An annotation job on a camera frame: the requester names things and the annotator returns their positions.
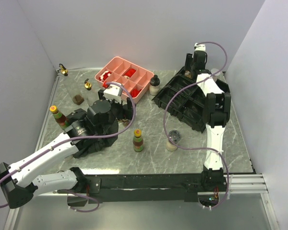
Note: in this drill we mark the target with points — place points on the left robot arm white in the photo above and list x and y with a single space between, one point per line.
23 180

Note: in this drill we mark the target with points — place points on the black base beam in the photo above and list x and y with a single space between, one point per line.
151 187

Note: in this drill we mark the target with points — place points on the black cloth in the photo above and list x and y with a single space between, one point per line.
83 128

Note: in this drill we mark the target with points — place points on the red sock front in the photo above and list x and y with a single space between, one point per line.
135 92

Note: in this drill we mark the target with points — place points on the pink divided organizer tray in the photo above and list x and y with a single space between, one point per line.
118 66

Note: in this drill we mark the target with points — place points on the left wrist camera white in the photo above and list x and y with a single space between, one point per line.
113 92

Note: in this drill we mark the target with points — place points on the glass oil bottle gold spout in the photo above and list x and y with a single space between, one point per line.
87 85

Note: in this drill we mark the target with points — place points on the red santa sock left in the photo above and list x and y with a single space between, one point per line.
105 75

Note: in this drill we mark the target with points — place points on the red santa sock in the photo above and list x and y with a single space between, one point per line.
105 75
129 73

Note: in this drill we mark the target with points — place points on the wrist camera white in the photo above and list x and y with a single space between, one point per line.
199 47
113 92

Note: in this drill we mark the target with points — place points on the dark spice jar black lid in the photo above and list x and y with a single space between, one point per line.
125 122

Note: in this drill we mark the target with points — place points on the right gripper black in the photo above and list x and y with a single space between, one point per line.
188 58

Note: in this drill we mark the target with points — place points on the brown spice bottle black cap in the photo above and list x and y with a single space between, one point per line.
187 74

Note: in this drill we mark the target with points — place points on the blue label white granule bottle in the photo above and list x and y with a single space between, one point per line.
217 74

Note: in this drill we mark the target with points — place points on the clear lid seasoning jar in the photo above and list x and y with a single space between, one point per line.
174 138

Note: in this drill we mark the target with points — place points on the sauce bottle yellow cap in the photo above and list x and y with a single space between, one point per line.
138 142
59 117

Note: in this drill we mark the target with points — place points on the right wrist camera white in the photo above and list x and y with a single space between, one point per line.
199 47

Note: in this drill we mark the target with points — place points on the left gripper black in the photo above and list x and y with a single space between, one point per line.
124 113

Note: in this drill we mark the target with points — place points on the red santa sock middle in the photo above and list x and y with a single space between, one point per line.
129 73

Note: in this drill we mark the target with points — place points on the black compartment bin rack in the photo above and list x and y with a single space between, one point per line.
191 105

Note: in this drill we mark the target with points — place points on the white salt bottle black cap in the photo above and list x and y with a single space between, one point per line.
154 85

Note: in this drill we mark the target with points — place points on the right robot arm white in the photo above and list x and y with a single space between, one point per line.
213 165

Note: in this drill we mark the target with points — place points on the aluminium rail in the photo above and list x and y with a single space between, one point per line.
247 184

